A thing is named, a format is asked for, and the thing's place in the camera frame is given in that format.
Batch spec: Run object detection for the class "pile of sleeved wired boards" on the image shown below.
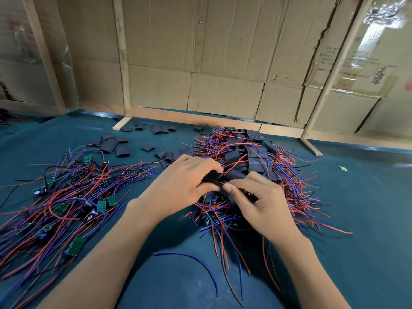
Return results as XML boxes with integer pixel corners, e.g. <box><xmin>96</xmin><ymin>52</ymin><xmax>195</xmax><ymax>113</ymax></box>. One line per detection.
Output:
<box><xmin>187</xmin><ymin>127</ymin><xmax>354</xmax><ymax>306</ymax></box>

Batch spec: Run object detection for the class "clear plastic sheet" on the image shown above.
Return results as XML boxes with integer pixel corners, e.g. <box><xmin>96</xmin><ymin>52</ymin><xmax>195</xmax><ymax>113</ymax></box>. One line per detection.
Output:
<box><xmin>357</xmin><ymin>0</ymin><xmax>412</xmax><ymax>94</ymax></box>

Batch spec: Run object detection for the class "thin wooden post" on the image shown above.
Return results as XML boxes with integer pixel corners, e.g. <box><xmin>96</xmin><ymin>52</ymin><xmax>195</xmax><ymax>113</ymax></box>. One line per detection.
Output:
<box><xmin>111</xmin><ymin>0</ymin><xmax>134</xmax><ymax>130</ymax></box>

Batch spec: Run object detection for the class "loose blue wire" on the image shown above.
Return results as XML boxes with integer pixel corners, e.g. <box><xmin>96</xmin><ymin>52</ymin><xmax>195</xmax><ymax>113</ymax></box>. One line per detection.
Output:
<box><xmin>153</xmin><ymin>251</ymin><xmax>220</xmax><ymax>297</ymax></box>

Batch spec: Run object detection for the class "wire pile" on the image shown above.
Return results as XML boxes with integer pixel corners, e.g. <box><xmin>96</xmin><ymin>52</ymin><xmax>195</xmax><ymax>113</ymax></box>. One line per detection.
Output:
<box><xmin>0</xmin><ymin>109</ymin><xmax>20</xmax><ymax>124</ymax></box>

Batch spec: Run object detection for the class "person's right forearm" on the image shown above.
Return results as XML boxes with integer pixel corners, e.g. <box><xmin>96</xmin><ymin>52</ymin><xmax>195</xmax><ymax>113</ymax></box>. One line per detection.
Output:
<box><xmin>277</xmin><ymin>231</ymin><xmax>351</xmax><ymax>309</ymax></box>

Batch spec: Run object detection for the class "black heat-shrink sleeve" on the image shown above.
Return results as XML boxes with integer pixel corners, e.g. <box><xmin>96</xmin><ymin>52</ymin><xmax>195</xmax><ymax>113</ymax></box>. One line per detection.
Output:
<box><xmin>201</xmin><ymin>169</ymin><xmax>247</xmax><ymax>188</ymax></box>

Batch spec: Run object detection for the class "wooden ledge board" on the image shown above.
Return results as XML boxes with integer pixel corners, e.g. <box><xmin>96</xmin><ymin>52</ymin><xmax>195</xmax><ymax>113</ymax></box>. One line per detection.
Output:
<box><xmin>77</xmin><ymin>103</ymin><xmax>412</xmax><ymax>152</ymax></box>

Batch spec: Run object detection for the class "person's left forearm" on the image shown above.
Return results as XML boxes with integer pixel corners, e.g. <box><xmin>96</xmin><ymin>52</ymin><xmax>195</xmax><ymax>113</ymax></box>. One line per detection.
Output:
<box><xmin>39</xmin><ymin>203</ymin><xmax>155</xmax><ymax>309</ymax></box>

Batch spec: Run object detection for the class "pile of black sleeve pieces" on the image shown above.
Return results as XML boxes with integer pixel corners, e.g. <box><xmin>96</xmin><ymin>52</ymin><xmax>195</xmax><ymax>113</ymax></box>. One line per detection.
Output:
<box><xmin>87</xmin><ymin>123</ymin><xmax>188</xmax><ymax>166</ymax></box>

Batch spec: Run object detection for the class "pale slanted wooden post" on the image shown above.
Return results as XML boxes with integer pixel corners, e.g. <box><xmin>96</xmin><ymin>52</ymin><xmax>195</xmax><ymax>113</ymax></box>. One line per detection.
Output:
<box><xmin>299</xmin><ymin>0</ymin><xmax>374</xmax><ymax>156</ymax></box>

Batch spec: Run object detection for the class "person's right hand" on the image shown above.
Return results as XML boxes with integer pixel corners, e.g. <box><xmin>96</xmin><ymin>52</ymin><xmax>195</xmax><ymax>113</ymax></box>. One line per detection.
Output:
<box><xmin>222</xmin><ymin>172</ymin><xmax>303</xmax><ymax>247</ymax></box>

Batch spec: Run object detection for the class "pile of unsleeved wired boards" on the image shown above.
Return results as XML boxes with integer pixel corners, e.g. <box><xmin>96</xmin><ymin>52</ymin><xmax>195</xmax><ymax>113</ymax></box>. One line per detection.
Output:
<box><xmin>0</xmin><ymin>148</ymin><xmax>162</xmax><ymax>309</ymax></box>

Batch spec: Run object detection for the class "person's left hand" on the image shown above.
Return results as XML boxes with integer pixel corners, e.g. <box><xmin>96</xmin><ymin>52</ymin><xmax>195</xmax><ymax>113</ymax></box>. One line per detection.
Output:
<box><xmin>129</xmin><ymin>154</ymin><xmax>224</xmax><ymax>224</ymax></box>

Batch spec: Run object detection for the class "wide wooden post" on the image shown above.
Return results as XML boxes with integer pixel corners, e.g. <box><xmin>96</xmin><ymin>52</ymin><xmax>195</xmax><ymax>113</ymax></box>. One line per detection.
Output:
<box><xmin>21</xmin><ymin>0</ymin><xmax>67</xmax><ymax>115</ymax></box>

